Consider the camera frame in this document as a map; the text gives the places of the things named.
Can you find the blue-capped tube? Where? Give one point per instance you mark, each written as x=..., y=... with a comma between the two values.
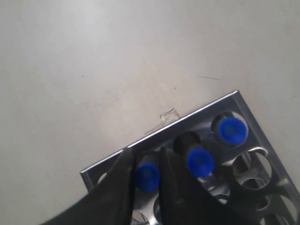
x=229, y=130
x=147, y=174
x=197, y=160

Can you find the stainless steel test tube rack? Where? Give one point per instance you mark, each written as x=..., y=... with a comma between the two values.
x=249, y=177

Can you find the clear tape piece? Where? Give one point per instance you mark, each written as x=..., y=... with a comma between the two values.
x=170, y=116

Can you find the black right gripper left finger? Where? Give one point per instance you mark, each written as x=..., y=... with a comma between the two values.
x=111, y=202

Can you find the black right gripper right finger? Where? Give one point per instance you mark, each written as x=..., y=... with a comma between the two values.
x=183, y=201

